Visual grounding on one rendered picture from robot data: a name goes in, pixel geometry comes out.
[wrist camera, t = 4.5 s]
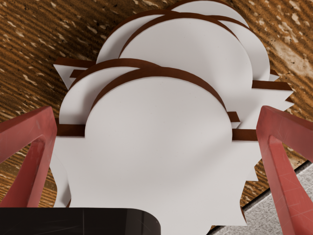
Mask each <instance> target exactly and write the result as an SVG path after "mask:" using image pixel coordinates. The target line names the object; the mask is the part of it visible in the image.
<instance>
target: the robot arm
mask: <svg viewBox="0 0 313 235"><path fill-rule="evenodd" d="M56 134H57V126H56V122H55V118H54V114H53V110H52V107H51V106H43V107H40V108H38V109H36V110H33V111H30V112H28V113H25V114H22V115H20V116H17V117H14V118H12V119H10V120H7V121H4V122H2V123H0V163H2V162H3V161H5V160H6V159H8V158H9V157H11V156H12V155H14V154H15V153H17V152H18V151H19V150H21V149H22V148H24V147H25V146H27V145H28V144H30V143H31V145H30V148H29V150H28V152H27V154H26V156H25V159H24V161H23V163H22V165H21V167H20V170H19V172H18V174H17V176H16V178H15V180H14V182H13V184H12V186H11V187H10V189H9V190H8V192H7V194H6V195H5V197H4V198H3V200H2V201H1V203H0V235H161V225H160V223H159V221H158V219H157V218H156V217H155V216H153V215H152V214H150V213H148V212H146V211H143V210H140V209H135V208H106V207H38V205H39V202H40V198H41V194H42V190H43V187H44V184H45V180H46V177H47V173H48V169H49V166H50V162H51V158H52V153H53V149H54V143H55V139H56ZM256 134H257V138H258V142H259V148H260V152H261V157H262V161H263V165H264V168H265V173H266V176H267V179H268V183H269V186H270V190H271V193H272V197H273V201H274V204H275V208H276V211H277V215H278V218H279V222H280V226H281V229H282V233H283V235H313V202H312V201H311V199H310V198H309V196H308V194H307V193H306V191H305V190H304V188H303V187H302V185H301V183H300V182H299V180H298V178H297V176H296V173H295V171H294V169H293V167H292V165H291V162H290V160H289V158H288V156H287V154H286V152H285V150H284V147H283V145H282V142H283V143H284V144H286V145H287V146H289V147H290V148H292V149H293V150H295V151H296V152H297V153H299V154H300V155H302V156H303V157H305V158H306V159H307V160H309V161H311V162H312V163H313V122H310V121H308V120H305V119H302V118H300V117H297V116H295V115H292V114H289V113H287V112H284V111H281V110H279V109H276V108H273V107H271V106H268V105H263V106H262V107H261V110H260V114H259V118H258V122H257V126H256Z"/></svg>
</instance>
